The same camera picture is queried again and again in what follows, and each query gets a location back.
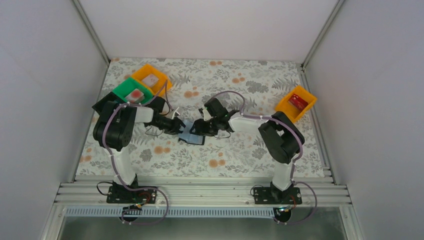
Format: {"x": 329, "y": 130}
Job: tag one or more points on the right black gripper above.
{"x": 198, "y": 127}

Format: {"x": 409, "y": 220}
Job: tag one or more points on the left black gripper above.
{"x": 178, "y": 125}

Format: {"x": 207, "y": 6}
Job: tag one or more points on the black card holder wallet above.
{"x": 190, "y": 138}

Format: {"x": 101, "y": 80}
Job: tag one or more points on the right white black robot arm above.
{"x": 281, "y": 138}

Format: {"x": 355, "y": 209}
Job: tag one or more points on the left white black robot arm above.
{"x": 114, "y": 130}

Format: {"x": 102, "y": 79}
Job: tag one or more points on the red card in bin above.
{"x": 298, "y": 102}

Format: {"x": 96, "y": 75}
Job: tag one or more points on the orange bin back left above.
{"x": 152, "y": 79}

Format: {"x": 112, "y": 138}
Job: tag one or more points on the orange bin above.
{"x": 289, "y": 110}
{"x": 152, "y": 79}

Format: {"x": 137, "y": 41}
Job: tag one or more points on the white red block green bin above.
{"x": 135, "y": 97}

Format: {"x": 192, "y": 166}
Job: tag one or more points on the black bin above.
{"x": 110, "y": 97}

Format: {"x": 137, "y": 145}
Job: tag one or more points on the orange bin right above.
{"x": 289, "y": 110}

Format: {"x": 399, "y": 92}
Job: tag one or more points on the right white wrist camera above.
{"x": 205, "y": 114}

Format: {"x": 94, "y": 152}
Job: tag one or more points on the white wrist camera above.
{"x": 205, "y": 114}
{"x": 175, "y": 113}

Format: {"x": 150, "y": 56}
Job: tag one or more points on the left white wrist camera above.
{"x": 175, "y": 113}

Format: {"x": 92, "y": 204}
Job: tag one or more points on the aluminium rail frame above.
{"x": 210, "y": 193}

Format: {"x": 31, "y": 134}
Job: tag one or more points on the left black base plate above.
{"x": 120, "y": 195}

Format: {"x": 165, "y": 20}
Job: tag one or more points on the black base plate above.
{"x": 272, "y": 196}
{"x": 120, "y": 195}

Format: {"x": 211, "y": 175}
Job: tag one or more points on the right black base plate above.
{"x": 272, "y": 196}

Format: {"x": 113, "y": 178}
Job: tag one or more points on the grey slotted cable duct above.
{"x": 198, "y": 212}

